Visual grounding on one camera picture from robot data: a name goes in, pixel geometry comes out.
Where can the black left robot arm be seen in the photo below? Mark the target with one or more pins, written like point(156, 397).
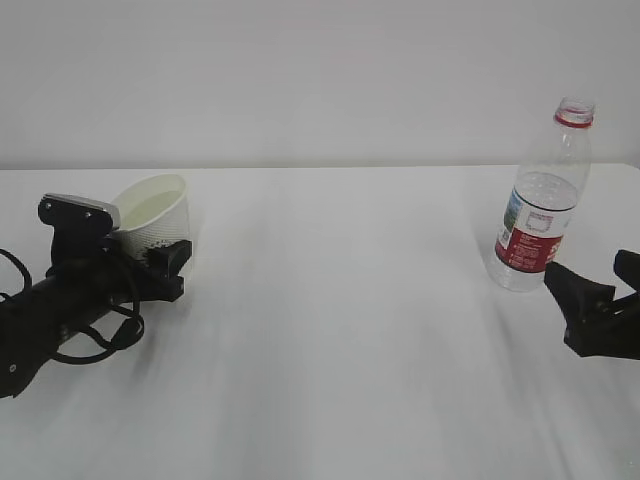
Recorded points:
point(87, 308)

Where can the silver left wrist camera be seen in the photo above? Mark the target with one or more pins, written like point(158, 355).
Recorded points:
point(57, 201)

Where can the white paper cup green logo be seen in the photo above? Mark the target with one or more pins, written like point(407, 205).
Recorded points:
point(154, 212)

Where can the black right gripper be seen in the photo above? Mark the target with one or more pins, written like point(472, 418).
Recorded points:
point(596, 324)

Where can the clear plastic water bottle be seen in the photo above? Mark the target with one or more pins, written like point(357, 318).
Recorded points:
point(546, 191)

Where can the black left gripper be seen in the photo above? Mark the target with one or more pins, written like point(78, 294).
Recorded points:
point(156, 277)

